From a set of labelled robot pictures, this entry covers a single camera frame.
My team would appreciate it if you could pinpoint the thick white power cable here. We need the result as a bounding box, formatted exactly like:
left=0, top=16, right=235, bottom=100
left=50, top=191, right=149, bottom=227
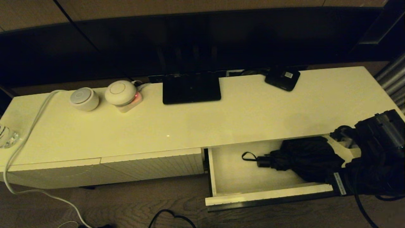
left=3, top=90, right=92, bottom=228

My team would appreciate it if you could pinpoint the white round dome device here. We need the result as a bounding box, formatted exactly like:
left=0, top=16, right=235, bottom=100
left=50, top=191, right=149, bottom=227
left=105, top=80, right=137, bottom=106

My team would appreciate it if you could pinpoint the grey curtain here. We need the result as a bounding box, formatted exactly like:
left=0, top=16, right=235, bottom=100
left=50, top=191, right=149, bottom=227
left=373, top=52, right=405, bottom=114

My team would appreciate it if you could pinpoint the black TV base plate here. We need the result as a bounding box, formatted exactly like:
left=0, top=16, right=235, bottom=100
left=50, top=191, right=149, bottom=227
left=162, top=72, right=221, bottom=105

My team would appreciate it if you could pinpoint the white TV cabinet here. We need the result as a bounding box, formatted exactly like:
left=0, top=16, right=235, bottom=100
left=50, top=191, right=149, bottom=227
left=0, top=66, right=405, bottom=190

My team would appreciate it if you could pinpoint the white speaker grey top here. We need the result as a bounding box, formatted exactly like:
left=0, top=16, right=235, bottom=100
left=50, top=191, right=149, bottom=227
left=70, top=88, right=100, bottom=112

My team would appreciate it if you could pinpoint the thin black wall cable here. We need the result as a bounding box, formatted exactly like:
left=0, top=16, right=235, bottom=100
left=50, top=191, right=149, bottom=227
left=53, top=0, right=135, bottom=81

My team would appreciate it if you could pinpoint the white ribbed drawer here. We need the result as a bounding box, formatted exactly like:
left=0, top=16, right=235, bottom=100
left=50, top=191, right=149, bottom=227
left=204, top=135, right=363, bottom=212

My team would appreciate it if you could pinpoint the black set-top box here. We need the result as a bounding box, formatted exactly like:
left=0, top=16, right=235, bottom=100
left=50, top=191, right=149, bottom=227
left=264, top=66, right=301, bottom=92

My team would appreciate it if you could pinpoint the white ribbed cabinet front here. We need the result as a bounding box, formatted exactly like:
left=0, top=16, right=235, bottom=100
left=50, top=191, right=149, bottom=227
left=100, top=148, right=204, bottom=185
left=0, top=158, right=102, bottom=190

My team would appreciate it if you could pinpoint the black floor cable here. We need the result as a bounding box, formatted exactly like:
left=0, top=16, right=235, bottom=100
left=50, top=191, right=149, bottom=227
left=148, top=209, right=196, bottom=228

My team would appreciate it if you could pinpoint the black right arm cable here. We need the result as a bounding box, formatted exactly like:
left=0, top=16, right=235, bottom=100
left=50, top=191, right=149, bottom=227
left=329, top=125, right=405, bottom=228

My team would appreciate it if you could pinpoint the black flat television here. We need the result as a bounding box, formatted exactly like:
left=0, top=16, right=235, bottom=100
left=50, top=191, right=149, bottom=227
left=0, top=8, right=405, bottom=87

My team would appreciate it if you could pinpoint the clear glass cup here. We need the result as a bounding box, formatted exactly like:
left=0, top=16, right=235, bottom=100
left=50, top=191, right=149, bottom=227
left=0, top=123, right=20, bottom=149

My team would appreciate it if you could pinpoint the black umbrella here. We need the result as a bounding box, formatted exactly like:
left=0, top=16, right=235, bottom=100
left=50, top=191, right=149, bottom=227
left=242, top=136, right=345, bottom=183

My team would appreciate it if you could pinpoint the white power strip red switch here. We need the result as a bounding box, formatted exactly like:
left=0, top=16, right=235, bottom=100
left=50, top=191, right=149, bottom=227
left=115, top=92, right=144, bottom=113

